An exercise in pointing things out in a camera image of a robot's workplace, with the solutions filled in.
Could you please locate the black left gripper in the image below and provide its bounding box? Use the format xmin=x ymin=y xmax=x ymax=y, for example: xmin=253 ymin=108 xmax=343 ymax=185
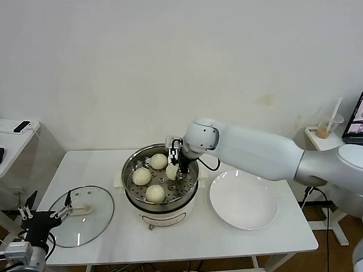
xmin=16 ymin=188 xmax=75 ymax=250

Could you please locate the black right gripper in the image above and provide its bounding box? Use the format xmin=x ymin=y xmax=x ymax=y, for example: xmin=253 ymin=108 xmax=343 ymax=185
xmin=167 ymin=147 xmax=191 ymax=182

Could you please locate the white steamed baozi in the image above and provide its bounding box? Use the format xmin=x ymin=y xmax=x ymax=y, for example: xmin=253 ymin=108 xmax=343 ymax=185
xmin=132 ymin=167 xmax=153 ymax=186
xmin=145 ymin=184 xmax=166 ymax=204
xmin=150 ymin=153 xmax=167 ymax=171
xmin=165 ymin=164 xmax=178 ymax=181

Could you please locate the glass lid with cream handle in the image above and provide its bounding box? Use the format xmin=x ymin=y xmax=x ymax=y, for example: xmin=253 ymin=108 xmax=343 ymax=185
xmin=45 ymin=184 xmax=116 ymax=250

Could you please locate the stainless steel steamer basket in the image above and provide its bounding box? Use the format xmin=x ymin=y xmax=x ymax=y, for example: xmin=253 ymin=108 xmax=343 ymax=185
xmin=120 ymin=142 xmax=201 ymax=212

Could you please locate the steel steamer pot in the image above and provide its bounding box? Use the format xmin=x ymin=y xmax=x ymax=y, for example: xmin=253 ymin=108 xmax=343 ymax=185
xmin=111 ymin=162 xmax=210 ymax=233

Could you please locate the white side table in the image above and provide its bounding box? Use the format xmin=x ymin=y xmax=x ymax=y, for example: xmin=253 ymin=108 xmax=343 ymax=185
xmin=296 ymin=126 xmax=354 ymax=247
xmin=0 ymin=119 xmax=42 ymax=259

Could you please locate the white round plate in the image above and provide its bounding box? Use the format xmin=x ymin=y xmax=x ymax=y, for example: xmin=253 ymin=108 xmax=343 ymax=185
xmin=208 ymin=169 xmax=280 ymax=233

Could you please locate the black and white phone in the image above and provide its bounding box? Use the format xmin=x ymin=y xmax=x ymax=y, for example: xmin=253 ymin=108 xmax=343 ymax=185
xmin=13 ymin=120 xmax=33 ymax=135

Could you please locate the clear plastic drink cup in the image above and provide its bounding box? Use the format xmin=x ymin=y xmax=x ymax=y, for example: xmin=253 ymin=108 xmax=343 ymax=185
xmin=315 ymin=113 xmax=345 ymax=139

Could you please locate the white drinking straw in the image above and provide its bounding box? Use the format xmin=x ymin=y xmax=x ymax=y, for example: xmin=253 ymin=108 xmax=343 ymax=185
xmin=325 ymin=97 xmax=342 ymax=135

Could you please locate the open laptop computer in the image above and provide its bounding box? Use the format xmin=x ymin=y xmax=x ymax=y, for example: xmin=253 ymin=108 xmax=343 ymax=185
xmin=342 ymin=89 xmax=363 ymax=146

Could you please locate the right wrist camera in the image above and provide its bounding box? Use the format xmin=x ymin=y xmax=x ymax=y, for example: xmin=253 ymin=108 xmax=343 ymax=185
xmin=165 ymin=135 xmax=185 ymax=150

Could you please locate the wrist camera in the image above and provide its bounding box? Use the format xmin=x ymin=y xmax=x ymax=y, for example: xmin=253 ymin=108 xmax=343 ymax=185
xmin=165 ymin=135 xmax=185 ymax=150
xmin=0 ymin=241 xmax=33 ymax=264

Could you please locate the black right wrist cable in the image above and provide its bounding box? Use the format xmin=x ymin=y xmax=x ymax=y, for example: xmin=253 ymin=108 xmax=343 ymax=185
xmin=197 ymin=156 xmax=222 ymax=171

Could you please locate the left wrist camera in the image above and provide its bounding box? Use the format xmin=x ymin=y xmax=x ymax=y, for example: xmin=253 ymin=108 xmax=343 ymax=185
xmin=0 ymin=241 xmax=33 ymax=264

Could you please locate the thin white cable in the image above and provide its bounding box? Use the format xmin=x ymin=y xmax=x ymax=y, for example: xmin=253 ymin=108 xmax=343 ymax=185
xmin=28 ymin=127 xmax=63 ymax=168

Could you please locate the floor cable bundle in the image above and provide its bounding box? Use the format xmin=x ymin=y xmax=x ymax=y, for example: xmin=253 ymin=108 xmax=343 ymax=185
xmin=103 ymin=257 xmax=204 ymax=272

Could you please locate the black and white power cable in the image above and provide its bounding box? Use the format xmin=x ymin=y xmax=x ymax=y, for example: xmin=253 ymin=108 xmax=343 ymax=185
xmin=298 ymin=185 xmax=337 ymax=272

